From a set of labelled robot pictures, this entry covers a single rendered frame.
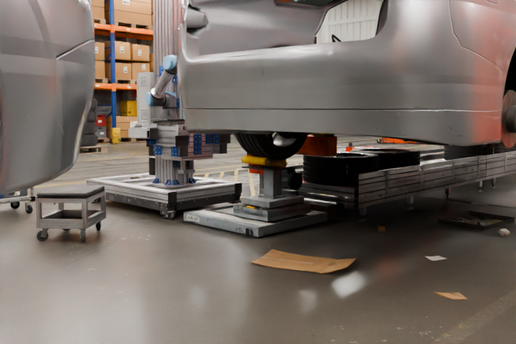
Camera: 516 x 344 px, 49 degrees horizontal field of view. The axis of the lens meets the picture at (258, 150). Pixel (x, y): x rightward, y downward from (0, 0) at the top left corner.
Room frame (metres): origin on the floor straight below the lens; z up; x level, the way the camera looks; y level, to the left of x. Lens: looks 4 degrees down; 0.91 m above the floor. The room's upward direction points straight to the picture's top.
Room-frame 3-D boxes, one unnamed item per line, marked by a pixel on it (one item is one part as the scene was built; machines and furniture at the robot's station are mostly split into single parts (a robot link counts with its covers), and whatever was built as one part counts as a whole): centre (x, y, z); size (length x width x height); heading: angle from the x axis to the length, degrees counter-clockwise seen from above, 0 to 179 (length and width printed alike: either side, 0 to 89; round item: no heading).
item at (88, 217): (4.02, 1.32, 0.17); 0.43 x 0.36 x 0.34; 176
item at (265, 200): (4.38, -0.11, 0.32); 0.40 x 0.30 x 0.28; 136
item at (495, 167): (6.90, -2.55, 0.20); 1.00 x 0.86 x 0.39; 136
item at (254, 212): (4.38, -0.11, 0.13); 0.50 x 0.36 x 0.10; 136
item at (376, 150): (5.51, -1.23, 0.39); 0.66 x 0.66 x 0.24
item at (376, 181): (5.37, -1.63, 0.28); 2.47 x 0.06 x 0.22; 136
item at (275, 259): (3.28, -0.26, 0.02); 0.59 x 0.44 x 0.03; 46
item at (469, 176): (5.65, -1.34, 0.14); 2.47 x 0.85 x 0.27; 136
